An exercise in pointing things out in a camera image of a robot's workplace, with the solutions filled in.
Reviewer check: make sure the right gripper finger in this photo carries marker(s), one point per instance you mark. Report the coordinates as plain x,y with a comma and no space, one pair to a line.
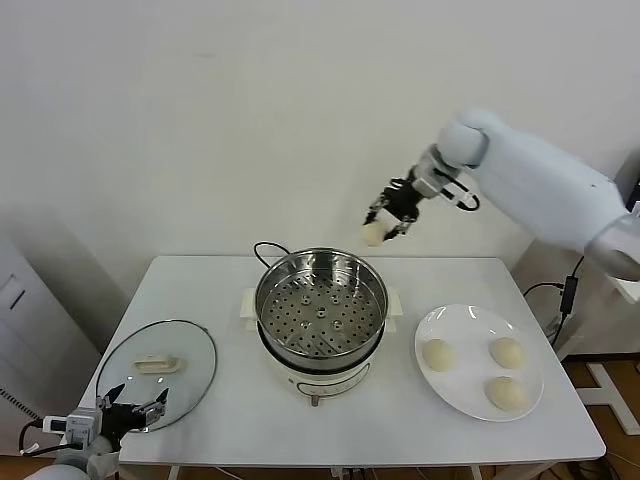
377,205
404,225

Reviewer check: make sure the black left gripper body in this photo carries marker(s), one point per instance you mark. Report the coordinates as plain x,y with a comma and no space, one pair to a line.
122,417

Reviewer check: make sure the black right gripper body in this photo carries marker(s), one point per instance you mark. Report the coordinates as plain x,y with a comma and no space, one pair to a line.
402,200

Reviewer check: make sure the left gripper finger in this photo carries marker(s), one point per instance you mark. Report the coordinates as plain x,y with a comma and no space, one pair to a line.
111,397
156,410

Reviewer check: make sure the cream steamed baozi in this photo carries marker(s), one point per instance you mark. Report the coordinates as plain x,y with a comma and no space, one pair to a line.
372,234
507,351
507,392
439,355

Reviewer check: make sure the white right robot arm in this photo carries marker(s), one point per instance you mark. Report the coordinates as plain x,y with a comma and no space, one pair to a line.
540,185

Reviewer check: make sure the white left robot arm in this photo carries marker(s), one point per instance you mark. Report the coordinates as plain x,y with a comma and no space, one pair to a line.
97,460

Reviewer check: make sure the steel perforated steamer basket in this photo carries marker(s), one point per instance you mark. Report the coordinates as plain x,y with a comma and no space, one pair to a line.
320,320

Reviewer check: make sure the white floor-standing cabinet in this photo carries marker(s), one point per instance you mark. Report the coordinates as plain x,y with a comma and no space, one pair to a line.
30,325

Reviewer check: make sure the white round plate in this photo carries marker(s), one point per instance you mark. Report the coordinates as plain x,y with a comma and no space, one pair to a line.
470,320

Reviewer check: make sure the white electric cooker base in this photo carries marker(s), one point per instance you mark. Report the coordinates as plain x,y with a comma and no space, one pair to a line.
325,382

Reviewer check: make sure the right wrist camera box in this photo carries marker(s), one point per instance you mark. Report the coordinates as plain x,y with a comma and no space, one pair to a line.
432,184

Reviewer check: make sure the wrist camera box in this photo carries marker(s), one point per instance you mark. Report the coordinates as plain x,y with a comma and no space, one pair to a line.
432,184
80,425

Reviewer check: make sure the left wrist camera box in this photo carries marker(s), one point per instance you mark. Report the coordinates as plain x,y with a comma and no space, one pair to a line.
80,425

